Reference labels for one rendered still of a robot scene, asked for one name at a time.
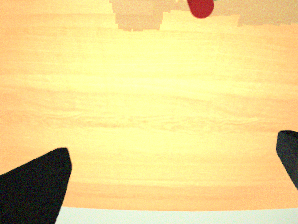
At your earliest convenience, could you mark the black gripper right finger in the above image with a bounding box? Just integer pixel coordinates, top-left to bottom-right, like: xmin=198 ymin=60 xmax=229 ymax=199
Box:
xmin=275 ymin=129 xmax=298 ymax=189

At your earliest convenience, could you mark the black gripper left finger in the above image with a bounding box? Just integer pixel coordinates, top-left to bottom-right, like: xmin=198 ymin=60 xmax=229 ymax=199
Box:
xmin=0 ymin=147 xmax=72 ymax=224

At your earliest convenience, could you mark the red peg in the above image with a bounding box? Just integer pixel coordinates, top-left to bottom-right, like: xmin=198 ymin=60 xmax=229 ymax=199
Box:
xmin=186 ymin=0 xmax=214 ymax=19

